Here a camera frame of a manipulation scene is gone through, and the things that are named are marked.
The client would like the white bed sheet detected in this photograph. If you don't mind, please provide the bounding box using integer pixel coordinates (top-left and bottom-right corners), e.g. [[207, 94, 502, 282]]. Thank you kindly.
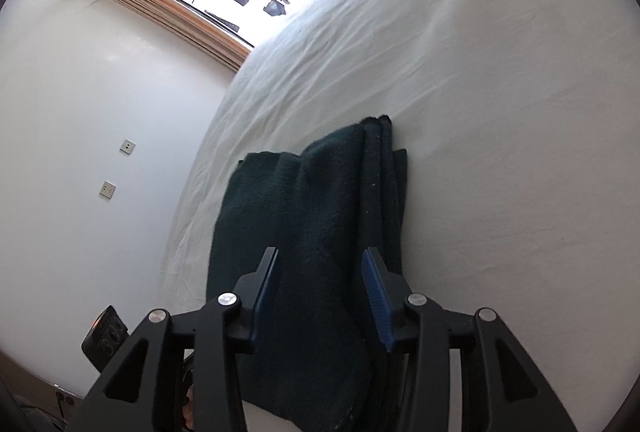
[[157, 0, 640, 432]]

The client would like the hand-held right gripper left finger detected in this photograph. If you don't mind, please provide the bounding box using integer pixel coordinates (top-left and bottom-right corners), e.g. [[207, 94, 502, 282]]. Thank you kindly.
[[75, 246, 280, 432]]

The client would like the black electronic device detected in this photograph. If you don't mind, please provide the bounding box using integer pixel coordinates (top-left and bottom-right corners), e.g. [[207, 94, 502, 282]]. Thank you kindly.
[[81, 305, 132, 373]]

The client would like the dark green garment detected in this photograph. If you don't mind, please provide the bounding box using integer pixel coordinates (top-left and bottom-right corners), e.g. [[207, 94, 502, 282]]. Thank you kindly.
[[206, 114, 408, 432]]

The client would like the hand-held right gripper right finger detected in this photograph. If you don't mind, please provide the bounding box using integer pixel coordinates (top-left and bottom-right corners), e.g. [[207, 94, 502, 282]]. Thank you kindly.
[[361, 247, 581, 432]]

